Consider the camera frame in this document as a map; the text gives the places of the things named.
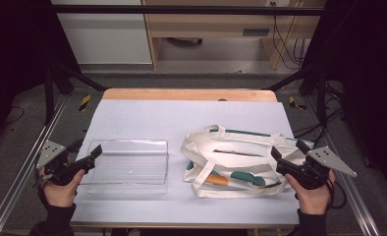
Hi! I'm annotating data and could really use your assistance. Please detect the clear plastic tray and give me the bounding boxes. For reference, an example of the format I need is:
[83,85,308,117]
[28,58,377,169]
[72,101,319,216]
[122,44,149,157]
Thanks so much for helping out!
[81,139,169,196]

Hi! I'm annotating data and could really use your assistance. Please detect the aluminium rail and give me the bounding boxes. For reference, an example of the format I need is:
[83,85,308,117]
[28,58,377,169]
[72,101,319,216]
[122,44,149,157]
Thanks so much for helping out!
[303,95,381,236]
[0,93,69,236]

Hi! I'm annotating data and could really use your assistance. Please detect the yellow hanging cable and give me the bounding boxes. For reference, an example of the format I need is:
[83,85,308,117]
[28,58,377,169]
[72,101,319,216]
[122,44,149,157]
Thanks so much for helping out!
[279,0,304,68]

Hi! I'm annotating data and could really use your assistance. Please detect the black frame strut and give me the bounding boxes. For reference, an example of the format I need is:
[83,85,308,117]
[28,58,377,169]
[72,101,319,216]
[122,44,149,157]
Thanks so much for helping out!
[43,63,108,126]
[262,63,329,126]

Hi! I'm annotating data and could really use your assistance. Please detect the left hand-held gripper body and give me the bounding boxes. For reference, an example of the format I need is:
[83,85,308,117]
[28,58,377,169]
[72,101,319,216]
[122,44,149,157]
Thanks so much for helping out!
[33,140,96,189]

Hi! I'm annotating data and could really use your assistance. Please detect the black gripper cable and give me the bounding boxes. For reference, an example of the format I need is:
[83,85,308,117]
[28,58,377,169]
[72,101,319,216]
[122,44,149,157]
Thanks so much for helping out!
[324,178,349,210]

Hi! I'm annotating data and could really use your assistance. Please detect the white canvas tote bag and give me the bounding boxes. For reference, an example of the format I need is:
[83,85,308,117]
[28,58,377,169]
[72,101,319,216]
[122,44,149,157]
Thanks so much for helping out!
[180,124,315,200]

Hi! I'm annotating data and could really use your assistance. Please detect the person's left hand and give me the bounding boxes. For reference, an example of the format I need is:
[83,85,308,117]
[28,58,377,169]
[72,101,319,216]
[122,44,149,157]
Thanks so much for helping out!
[38,168,86,208]

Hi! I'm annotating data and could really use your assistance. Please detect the yellow black floor tape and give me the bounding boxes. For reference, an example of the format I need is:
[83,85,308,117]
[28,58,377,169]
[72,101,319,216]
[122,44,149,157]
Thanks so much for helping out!
[287,95,307,111]
[78,93,93,113]

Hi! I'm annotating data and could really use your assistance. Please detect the pale lavender table mat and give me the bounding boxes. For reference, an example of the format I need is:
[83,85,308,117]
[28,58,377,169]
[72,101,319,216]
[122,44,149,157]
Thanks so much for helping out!
[71,98,301,227]

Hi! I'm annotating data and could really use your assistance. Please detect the thin black floor cable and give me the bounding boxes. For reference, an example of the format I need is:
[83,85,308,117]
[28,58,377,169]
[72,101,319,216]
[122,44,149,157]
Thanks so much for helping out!
[3,105,26,126]

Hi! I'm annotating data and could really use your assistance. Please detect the black floor cables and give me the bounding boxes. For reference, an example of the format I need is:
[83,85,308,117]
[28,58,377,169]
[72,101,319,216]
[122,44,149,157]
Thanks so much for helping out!
[292,81,347,148]

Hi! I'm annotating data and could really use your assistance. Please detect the dark green drawer label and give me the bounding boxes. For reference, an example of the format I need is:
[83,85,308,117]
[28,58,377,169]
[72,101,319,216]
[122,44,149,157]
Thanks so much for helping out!
[242,28,271,37]

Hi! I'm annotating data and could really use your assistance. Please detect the black horizontal frame bar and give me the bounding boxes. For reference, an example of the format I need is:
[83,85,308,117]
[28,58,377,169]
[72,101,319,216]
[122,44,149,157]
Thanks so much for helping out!
[49,4,325,17]

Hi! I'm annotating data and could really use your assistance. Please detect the white cabinet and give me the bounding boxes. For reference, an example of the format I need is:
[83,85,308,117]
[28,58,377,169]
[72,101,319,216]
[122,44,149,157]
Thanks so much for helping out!
[50,0,153,65]

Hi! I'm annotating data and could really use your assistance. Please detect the wooden desk furniture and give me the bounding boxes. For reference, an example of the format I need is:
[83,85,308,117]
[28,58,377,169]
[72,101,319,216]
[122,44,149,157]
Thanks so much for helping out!
[141,0,327,71]

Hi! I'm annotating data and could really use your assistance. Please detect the wooden table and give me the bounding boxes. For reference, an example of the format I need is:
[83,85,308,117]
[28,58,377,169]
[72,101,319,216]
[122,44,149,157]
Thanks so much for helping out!
[70,88,302,230]

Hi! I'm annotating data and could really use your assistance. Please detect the person's right hand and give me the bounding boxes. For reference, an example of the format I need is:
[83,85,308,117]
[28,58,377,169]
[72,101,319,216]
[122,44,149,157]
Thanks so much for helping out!
[284,169,336,216]

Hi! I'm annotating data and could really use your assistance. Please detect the black hanging cable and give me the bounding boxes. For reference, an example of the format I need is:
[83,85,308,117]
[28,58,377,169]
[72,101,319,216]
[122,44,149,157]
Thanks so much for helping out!
[271,14,306,71]

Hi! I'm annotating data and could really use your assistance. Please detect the black curtain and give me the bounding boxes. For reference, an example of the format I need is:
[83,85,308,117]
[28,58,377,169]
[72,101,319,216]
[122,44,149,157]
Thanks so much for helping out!
[0,0,82,146]
[299,0,387,201]

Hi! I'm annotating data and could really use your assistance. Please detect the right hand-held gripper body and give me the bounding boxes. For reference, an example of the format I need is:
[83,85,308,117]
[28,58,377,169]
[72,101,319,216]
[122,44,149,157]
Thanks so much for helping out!
[275,146,359,191]

